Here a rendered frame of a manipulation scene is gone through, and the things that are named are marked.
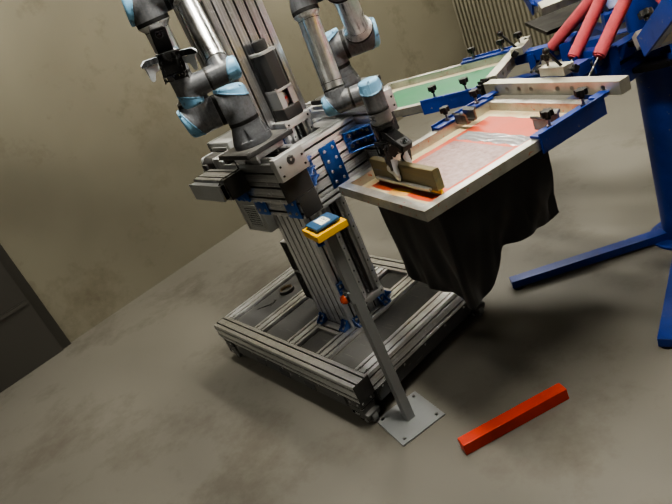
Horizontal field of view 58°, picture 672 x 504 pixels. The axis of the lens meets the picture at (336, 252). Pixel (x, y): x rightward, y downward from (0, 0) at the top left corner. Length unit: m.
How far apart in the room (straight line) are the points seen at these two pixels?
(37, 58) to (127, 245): 1.50
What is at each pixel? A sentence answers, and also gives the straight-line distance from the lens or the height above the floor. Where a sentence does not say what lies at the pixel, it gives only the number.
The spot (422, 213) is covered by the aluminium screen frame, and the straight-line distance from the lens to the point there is 1.88.
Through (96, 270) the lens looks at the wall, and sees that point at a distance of 5.10.
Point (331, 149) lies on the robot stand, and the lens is 2.47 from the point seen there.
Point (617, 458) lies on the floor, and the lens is 2.32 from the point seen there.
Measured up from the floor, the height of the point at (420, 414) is 0.01.
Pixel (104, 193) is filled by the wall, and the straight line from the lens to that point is 5.07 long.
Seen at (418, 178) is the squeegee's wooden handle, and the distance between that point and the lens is 2.06.
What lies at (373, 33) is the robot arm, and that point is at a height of 1.42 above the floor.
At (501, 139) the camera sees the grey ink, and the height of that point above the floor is 0.96.
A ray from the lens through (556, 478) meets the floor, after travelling 2.30.
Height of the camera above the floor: 1.74
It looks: 24 degrees down
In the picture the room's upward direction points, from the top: 24 degrees counter-clockwise
